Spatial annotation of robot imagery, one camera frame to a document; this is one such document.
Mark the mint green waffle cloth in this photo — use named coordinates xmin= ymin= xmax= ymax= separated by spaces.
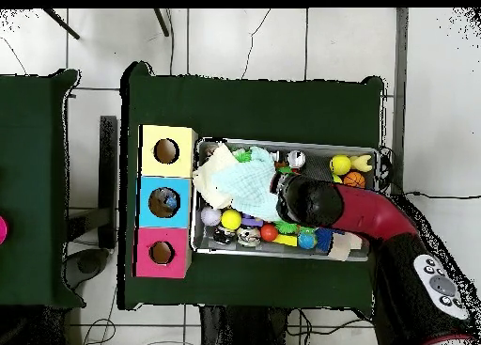
xmin=211 ymin=145 xmax=284 ymax=222

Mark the crushed red drink can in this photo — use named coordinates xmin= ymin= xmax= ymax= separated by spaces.
xmin=286 ymin=149 xmax=307 ymax=169

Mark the cream yellow waffle cloth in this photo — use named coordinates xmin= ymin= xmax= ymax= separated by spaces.
xmin=192 ymin=142 xmax=241 ymax=211

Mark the wooden box with three holes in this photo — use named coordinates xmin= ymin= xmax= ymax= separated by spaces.
xmin=132 ymin=124 xmax=199 ymax=279

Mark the orange red ball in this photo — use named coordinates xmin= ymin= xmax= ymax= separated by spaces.
xmin=259 ymin=223 xmax=280 ymax=243

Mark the yellow smooth ball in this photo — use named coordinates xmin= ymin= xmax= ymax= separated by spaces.
xmin=329 ymin=153 xmax=353 ymax=176
xmin=220 ymin=208 xmax=243 ymax=231

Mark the blue textured ball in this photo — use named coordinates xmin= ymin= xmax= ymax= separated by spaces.
xmin=297 ymin=230 xmax=318 ymax=251

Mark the pale lavender ball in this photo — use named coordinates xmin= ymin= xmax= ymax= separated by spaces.
xmin=200 ymin=205 xmax=223 ymax=227

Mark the orange toy basketball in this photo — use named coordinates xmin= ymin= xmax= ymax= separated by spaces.
xmin=343 ymin=170 xmax=366 ymax=189

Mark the dark green tablecloth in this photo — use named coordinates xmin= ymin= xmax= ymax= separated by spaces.
xmin=117 ymin=60 xmax=385 ymax=311

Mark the yellow foam bone toy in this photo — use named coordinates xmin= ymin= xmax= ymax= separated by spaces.
xmin=349 ymin=154 xmax=374 ymax=173

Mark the black tripod leg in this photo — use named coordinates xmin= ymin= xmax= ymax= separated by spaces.
xmin=152 ymin=8 xmax=171 ymax=38
xmin=41 ymin=8 xmax=81 ymax=40

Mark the grey round stand base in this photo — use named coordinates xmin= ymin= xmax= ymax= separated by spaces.
xmin=64 ymin=247 xmax=111 ymax=290

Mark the dark green side table cloth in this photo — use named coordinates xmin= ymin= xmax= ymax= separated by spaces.
xmin=0 ymin=68 xmax=85 ymax=309

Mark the shallow wire mesh bin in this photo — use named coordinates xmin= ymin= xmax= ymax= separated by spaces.
xmin=190 ymin=136 xmax=380 ymax=262

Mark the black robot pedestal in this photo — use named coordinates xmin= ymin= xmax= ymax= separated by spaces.
xmin=198 ymin=305 xmax=290 ymax=345

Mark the black power cable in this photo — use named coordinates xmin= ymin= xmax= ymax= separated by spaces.
xmin=403 ymin=190 xmax=481 ymax=201

